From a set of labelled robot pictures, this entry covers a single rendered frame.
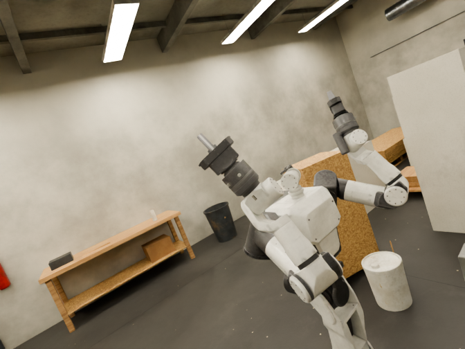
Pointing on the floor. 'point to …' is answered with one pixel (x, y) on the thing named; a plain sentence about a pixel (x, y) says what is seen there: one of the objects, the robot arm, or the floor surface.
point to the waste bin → (221, 221)
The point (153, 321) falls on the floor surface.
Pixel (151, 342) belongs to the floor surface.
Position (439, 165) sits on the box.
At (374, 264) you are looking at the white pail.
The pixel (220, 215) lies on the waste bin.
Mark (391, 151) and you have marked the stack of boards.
